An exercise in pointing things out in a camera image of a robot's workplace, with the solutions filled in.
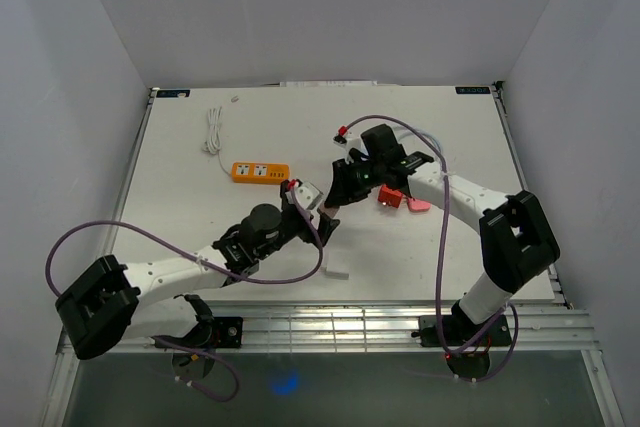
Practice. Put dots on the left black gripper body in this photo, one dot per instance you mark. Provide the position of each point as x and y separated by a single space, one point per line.
291 224

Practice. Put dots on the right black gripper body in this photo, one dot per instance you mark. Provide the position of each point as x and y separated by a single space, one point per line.
371 169

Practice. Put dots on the red cube socket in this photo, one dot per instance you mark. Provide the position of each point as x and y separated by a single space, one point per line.
390 197

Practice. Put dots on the orange power strip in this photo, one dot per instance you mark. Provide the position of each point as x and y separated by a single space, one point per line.
259 173

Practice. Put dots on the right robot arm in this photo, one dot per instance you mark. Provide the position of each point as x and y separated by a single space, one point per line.
516 239

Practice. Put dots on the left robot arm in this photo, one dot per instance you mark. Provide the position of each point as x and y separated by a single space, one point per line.
112 301

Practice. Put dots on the pink flat plug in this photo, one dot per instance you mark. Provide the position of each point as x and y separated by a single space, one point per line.
418 206

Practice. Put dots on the white charger adapter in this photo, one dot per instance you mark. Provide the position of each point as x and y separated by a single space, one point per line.
334 269

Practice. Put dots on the black corner label left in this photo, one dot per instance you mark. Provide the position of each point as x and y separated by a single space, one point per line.
173 93

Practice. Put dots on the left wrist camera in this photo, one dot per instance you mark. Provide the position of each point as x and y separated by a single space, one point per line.
306 194

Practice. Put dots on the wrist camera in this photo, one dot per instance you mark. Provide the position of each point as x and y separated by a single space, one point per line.
306 194
347 140

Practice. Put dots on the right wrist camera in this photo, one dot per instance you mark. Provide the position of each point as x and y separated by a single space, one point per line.
347 140

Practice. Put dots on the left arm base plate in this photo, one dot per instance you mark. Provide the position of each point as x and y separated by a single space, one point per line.
219 332

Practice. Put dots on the aluminium front rail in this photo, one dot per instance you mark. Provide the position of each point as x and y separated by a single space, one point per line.
377 329

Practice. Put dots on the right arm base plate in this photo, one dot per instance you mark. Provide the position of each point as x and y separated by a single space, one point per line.
457 329

